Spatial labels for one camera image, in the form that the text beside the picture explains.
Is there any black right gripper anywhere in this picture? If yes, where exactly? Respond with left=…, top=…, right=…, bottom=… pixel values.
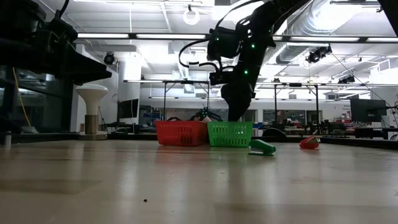
left=221, top=62, right=259, bottom=122

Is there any white ring light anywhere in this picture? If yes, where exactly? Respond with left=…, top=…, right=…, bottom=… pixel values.
left=182, top=7, right=201, bottom=26

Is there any green plastic basket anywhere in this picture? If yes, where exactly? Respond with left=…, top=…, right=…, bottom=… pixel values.
left=206, top=121, right=254, bottom=148

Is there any red plastic basket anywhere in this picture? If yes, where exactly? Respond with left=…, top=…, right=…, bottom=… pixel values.
left=154, top=120, right=209, bottom=147

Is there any red mini stapler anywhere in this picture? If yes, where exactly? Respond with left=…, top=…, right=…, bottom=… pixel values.
left=299, top=136, right=321, bottom=150

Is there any white globe table lamp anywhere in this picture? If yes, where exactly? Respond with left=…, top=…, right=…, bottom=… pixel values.
left=75, top=83, right=109, bottom=141

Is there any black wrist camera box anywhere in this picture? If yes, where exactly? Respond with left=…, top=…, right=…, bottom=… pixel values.
left=208, top=70, right=237, bottom=86

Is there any black overhead camera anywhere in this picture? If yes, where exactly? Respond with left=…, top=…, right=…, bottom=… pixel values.
left=306, top=45, right=333, bottom=65

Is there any black gantry frame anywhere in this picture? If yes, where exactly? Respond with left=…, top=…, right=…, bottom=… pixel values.
left=255, top=82, right=321, bottom=125
left=123, top=79, right=211, bottom=121

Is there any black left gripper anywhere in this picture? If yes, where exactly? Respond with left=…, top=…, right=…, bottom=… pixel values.
left=0, top=0, right=113, bottom=86

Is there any green mini stapler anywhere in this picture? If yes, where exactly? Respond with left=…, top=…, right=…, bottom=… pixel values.
left=248, top=139, right=277, bottom=157

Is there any black computer monitor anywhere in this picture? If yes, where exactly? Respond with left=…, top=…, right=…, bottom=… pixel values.
left=349, top=98, right=387, bottom=123
left=117, top=98, right=140, bottom=119

